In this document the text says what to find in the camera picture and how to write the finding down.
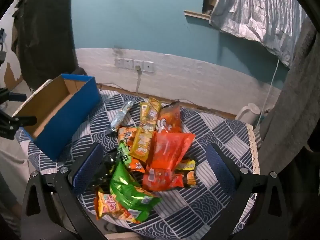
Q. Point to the long yellow snack packet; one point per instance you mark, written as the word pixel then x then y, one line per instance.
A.
pixel 142 142
pixel 145 112

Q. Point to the blue cardboard box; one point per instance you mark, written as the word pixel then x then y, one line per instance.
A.
pixel 75 120

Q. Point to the large red-orange snack bag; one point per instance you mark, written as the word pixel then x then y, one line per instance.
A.
pixel 167 150

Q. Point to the dark orange snack packet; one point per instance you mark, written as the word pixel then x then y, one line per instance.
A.
pixel 191 178

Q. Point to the wooden edge strip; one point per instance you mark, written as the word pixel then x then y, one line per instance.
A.
pixel 215 111

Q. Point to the white wall socket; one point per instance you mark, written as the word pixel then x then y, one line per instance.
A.
pixel 128 63
pixel 140 63
pixel 148 66
pixel 119 63

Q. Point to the navy white patterned tablecloth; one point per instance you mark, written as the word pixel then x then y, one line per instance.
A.
pixel 220 135

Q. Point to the small orange snack packet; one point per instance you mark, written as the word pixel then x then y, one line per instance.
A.
pixel 137 165

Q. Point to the white electric kettle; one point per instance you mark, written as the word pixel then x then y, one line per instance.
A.
pixel 250 112

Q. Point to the orange packet pink print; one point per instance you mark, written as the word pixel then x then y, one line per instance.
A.
pixel 107 203

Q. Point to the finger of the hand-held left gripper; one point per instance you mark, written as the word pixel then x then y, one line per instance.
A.
pixel 25 121
pixel 17 97

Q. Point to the dark sheet on wall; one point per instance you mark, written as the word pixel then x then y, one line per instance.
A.
pixel 45 42

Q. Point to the grey hanging cloth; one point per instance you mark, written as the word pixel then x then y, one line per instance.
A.
pixel 295 92

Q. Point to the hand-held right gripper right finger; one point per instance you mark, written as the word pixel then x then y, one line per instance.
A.
pixel 220 167

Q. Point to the dark packet yellow label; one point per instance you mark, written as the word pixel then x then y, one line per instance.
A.
pixel 187 165

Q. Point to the black round object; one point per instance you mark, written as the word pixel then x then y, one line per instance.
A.
pixel 80 71

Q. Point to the green packet dark print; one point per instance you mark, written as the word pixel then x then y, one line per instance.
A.
pixel 123 152

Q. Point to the black snack packet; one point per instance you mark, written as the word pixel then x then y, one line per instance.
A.
pixel 106 165

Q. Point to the orange chip bag white print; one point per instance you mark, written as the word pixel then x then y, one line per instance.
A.
pixel 170 122

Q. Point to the silver foil curtain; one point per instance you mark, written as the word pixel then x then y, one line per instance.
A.
pixel 255 10

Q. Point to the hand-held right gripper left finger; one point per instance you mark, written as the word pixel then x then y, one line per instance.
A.
pixel 87 165

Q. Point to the large green snack bag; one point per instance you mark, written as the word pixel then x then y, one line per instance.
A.
pixel 125 187

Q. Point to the wooden window sill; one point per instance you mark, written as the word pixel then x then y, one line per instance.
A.
pixel 196 14

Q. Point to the red snack packet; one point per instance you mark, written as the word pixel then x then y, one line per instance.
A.
pixel 160 180

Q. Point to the silver snack bar packet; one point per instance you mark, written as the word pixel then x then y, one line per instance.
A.
pixel 120 116

